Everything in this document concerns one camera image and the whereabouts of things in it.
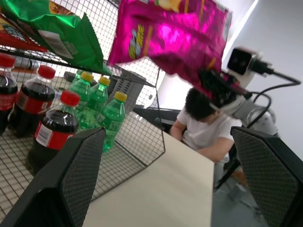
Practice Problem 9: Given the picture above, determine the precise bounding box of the person in white t-shirt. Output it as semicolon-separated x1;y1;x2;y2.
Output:
170;87;245;164

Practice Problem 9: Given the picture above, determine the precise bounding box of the grey slatted metal box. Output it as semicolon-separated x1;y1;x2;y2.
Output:
108;65;155;114

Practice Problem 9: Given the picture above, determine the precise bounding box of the green soda bottle yellow cap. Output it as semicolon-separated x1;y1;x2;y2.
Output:
98;91;128;153
68;70;94;132
88;75;111;130

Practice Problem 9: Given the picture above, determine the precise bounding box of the cola bottle red cap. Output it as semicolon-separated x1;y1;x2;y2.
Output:
9;65;56;138
0;53;19;137
27;90;81;176

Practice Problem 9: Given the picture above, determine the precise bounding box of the red chip bag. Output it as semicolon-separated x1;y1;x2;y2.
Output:
0;13;48;53

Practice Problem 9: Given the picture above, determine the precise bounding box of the black wire mesh rack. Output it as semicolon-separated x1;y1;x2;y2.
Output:
0;0;166;217

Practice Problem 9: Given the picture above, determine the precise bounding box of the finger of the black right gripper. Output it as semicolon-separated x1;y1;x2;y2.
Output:
198;68;225;105

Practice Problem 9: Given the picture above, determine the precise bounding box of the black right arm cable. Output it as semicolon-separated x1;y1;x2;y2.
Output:
246;59;303;130

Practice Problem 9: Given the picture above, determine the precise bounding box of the magenta chip bag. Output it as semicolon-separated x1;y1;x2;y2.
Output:
107;0;234;95

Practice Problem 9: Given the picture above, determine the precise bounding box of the green chip bag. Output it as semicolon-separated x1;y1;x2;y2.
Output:
0;0;112;77

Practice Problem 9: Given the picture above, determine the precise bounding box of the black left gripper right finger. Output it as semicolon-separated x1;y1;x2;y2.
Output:
231;126;303;227

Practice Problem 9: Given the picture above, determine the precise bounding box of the black chair frame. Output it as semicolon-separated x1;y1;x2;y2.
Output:
214;144;242;190

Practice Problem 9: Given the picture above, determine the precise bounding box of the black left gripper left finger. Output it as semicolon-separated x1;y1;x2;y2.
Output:
0;127;107;227

